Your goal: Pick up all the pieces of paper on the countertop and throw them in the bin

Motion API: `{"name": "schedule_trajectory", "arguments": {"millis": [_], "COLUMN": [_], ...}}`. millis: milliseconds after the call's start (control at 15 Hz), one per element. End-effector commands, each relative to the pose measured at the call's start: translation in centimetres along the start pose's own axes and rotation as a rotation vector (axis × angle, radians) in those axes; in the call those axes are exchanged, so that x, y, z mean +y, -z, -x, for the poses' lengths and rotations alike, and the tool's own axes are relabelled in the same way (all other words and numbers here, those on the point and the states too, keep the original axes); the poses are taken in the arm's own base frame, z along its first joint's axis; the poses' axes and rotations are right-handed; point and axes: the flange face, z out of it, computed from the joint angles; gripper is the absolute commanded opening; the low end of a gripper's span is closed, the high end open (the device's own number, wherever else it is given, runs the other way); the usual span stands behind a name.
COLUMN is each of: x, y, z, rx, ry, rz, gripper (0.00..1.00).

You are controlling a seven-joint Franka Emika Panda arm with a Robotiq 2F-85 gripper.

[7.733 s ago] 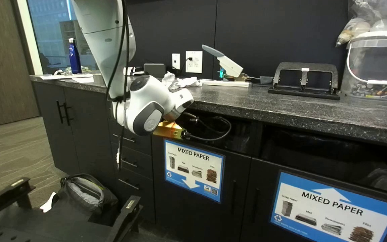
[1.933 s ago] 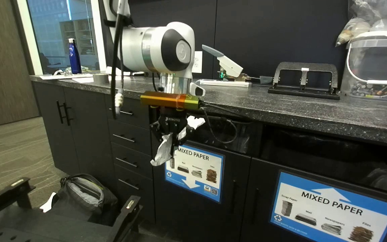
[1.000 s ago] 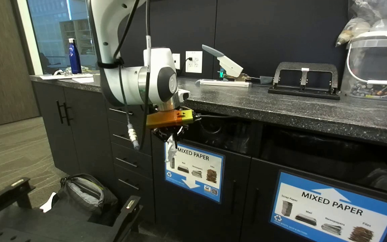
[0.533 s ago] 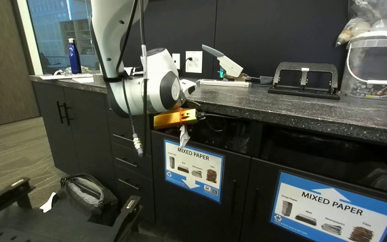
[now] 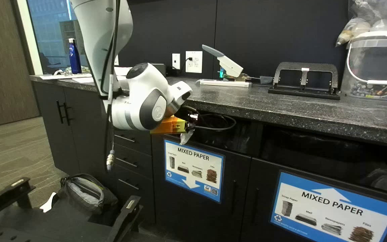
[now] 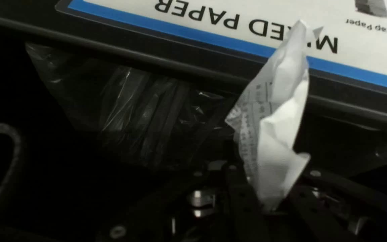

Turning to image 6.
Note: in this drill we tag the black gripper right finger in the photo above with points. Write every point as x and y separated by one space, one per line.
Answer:
335 209

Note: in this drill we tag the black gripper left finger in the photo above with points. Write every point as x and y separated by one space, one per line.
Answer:
199 206

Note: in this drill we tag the white paper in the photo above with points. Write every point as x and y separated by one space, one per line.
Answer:
268 116

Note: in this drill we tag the clear bin liner bag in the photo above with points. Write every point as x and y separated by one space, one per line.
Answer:
132 116

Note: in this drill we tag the left mixed paper bin label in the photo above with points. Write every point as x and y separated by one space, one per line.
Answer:
352 39

